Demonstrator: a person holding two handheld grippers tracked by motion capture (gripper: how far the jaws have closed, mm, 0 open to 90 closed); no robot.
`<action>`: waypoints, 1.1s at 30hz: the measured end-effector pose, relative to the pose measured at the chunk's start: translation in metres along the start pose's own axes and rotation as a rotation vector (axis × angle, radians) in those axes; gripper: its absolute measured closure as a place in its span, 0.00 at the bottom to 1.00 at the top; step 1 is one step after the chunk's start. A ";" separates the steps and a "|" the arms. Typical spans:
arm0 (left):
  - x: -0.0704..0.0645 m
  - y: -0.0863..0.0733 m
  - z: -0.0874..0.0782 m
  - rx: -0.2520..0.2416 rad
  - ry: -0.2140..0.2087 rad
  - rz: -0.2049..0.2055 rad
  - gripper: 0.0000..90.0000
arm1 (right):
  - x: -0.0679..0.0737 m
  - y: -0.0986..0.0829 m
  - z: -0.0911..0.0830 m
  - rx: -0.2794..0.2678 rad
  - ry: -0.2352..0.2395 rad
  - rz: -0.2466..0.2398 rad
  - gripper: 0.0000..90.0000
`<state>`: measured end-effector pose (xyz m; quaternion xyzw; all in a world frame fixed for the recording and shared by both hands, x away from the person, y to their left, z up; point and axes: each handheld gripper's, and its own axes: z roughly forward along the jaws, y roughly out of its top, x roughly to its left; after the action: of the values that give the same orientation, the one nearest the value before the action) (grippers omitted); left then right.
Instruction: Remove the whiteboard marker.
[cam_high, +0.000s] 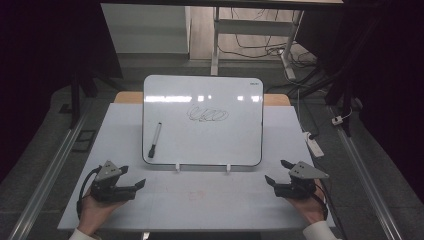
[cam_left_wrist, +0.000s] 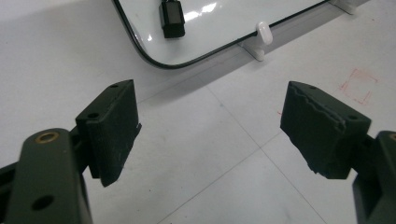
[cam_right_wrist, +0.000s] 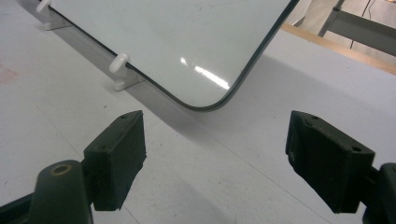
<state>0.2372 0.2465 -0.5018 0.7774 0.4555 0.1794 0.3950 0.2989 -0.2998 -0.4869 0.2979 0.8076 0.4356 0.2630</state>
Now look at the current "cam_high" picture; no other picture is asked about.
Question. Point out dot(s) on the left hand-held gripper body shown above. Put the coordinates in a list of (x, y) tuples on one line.
[(108, 171)]

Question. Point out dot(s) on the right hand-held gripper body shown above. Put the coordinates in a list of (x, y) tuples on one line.
[(305, 171)]

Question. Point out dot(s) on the person's right hand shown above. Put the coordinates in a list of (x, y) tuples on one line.
[(311, 208)]

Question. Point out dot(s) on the person's left hand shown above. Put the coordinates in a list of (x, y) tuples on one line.
[(93, 213)]

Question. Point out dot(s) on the black floor plate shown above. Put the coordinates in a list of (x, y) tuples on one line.
[(84, 141)]

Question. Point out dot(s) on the white whiteboard stand clip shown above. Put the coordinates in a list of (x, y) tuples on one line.
[(228, 168), (178, 167)]

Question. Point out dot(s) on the white marker with black cap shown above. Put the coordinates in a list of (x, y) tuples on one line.
[(155, 138)]

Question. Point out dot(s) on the small white adapter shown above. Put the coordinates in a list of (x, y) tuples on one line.
[(337, 120)]

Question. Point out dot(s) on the white table cover sheet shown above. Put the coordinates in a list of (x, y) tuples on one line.
[(206, 200)]

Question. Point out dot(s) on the white whiteboard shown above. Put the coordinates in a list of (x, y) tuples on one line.
[(206, 143)]

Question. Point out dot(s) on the black metal stand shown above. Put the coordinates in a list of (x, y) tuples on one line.
[(346, 100), (75, 100)]

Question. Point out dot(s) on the black curtain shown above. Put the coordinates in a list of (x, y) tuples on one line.
[(40, 66), (393, 83)]

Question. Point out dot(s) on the white panel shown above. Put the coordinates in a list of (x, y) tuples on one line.
[(146, 28)]

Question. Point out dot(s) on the aluminium floor rail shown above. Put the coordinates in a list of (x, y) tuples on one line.
[(50, 180), (366, 180)]

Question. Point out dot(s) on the white metal desk frame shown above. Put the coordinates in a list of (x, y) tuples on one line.
[(253, 27)]

